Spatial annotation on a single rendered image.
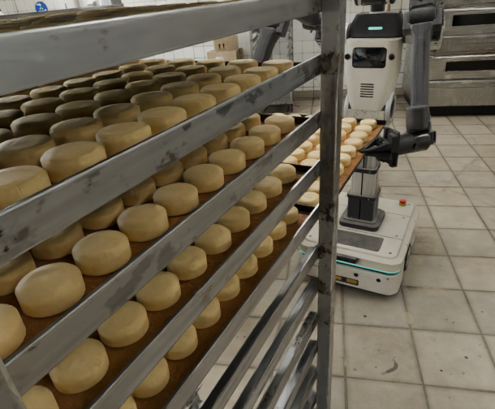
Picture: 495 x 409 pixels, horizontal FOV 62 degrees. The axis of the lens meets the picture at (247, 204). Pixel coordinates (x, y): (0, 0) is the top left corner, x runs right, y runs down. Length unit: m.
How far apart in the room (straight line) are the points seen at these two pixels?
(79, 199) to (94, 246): 0.10
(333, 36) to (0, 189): 0.52
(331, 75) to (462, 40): 4.33
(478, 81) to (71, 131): 4.79
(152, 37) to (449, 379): 1.79
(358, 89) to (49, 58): 1.79
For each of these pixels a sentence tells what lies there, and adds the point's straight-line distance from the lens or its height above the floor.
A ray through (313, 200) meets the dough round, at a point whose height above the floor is 1.03.
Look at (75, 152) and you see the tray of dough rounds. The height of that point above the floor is 1.33.
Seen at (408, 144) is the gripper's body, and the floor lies 1.03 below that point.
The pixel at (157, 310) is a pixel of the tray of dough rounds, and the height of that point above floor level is 1.13.
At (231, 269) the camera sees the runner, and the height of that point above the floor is 1.14.
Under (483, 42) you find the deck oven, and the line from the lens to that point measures 5.05.
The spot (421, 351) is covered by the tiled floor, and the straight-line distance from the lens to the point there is 2.01.
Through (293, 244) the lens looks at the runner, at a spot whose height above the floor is 1.06.
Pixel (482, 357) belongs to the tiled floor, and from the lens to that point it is 2.08.
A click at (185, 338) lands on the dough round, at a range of 0.54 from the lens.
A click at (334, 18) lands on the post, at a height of 1.39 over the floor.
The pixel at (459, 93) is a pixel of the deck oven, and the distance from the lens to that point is 5.11.
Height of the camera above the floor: 1.44
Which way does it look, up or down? 28 degrees down
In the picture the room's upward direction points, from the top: 5 degrees counter-clockwise
